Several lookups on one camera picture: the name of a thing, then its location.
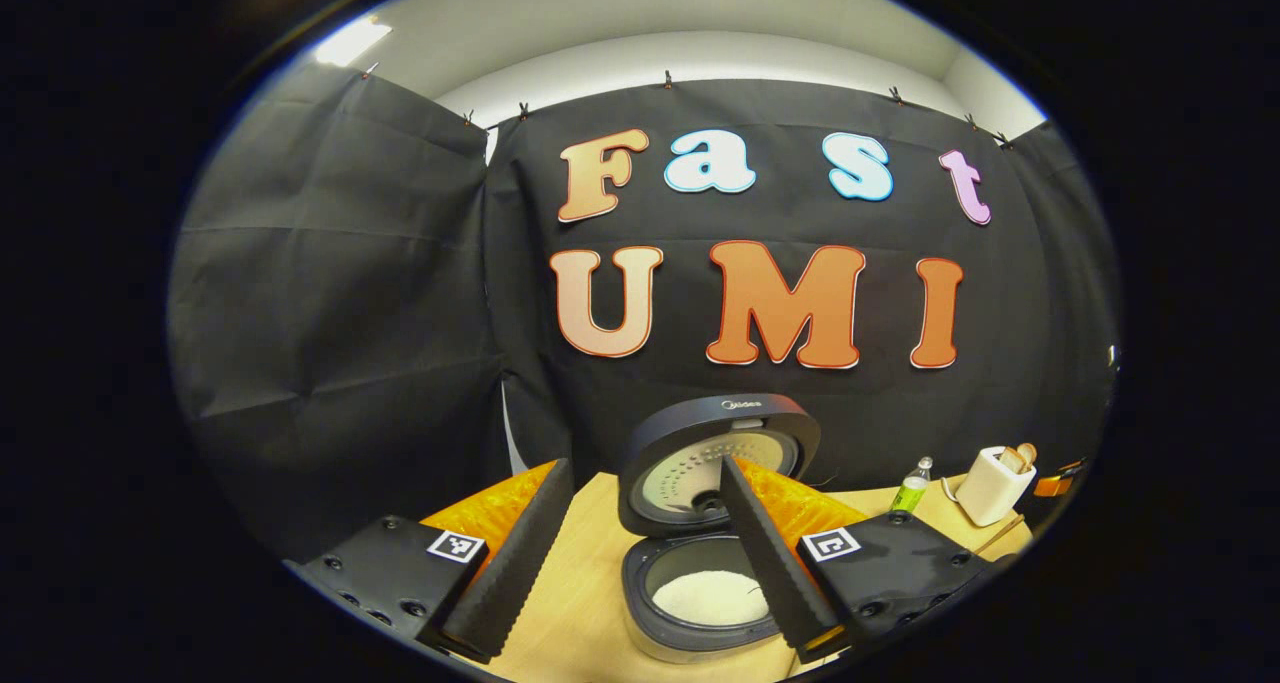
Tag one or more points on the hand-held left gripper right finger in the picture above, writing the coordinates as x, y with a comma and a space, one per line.
770, 563

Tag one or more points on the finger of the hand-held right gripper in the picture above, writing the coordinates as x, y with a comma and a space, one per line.
1050, 485

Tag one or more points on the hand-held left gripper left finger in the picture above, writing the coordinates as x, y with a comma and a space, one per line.
520, 573

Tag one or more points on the white rice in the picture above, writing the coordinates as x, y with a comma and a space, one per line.
700, 598

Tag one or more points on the dark grey rice cooker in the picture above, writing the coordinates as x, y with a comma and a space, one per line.
700, 413

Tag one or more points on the toast bread slice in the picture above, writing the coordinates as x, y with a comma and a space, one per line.
1010, 461
1027, 454

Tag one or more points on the white toaster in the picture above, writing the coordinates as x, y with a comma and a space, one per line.
990, 495

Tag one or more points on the green label plastic bottle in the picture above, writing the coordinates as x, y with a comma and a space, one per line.
910, 493

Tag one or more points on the black backdrop cloth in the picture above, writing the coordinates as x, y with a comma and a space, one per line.
330, 293

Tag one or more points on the ceiling light panel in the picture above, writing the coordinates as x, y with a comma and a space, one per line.
352, 41

